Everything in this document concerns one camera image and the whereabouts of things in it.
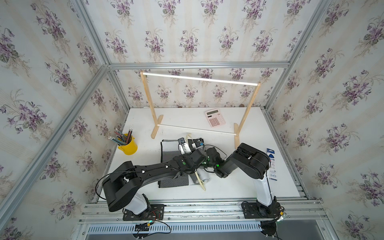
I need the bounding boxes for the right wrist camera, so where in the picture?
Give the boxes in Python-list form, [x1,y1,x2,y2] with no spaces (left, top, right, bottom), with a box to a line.
[192,138,205,149]

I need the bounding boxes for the small electronics board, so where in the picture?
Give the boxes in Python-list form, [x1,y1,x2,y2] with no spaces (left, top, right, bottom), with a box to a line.
[134,221,155,232]

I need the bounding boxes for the black white checkered scarf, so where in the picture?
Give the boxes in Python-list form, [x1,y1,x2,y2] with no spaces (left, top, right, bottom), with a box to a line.
[158,139,211,189]

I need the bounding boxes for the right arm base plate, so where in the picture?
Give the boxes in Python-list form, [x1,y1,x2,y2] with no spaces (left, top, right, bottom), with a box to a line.
[241,201,285,219]

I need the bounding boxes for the aluminium mounting rail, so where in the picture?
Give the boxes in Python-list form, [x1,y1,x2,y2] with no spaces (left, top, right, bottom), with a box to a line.
[79,198,328,224]

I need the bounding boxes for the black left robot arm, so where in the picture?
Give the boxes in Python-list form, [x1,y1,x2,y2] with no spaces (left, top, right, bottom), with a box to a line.
[102,149,209,212]

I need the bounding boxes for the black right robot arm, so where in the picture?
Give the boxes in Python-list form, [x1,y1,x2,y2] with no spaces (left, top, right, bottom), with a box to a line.
[202,143,283,220]

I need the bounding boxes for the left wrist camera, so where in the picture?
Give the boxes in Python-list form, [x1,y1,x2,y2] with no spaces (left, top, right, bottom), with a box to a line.
[178,138,186,147]

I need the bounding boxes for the aluminium frame profiles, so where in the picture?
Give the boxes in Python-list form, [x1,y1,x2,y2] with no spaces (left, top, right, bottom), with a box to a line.
[1,1,329,240]

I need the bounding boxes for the blue white packaged item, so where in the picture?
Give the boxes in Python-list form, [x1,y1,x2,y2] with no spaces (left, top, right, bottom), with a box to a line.
[267,148,278,181]

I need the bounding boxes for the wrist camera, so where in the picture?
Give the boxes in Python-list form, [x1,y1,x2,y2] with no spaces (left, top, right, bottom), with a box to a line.
[192,138,205,149]
[178,138,186,147]

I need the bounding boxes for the pink calculator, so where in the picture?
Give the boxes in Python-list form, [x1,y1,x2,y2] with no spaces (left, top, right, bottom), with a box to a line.
[205,109,226,128]

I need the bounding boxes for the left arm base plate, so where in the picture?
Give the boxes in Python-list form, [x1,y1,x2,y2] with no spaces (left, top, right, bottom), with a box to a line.
[123,204,166,221]

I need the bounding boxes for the yellow pencil cup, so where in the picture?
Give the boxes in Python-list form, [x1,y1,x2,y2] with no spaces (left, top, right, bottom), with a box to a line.
[118,137,138,156]

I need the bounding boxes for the wooden clothes rack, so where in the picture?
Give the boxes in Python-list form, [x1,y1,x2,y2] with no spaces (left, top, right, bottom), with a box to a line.
[140,71,262,149]

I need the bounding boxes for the colored pencils bundle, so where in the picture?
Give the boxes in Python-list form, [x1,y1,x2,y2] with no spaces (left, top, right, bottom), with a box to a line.
[108,127,134,146]

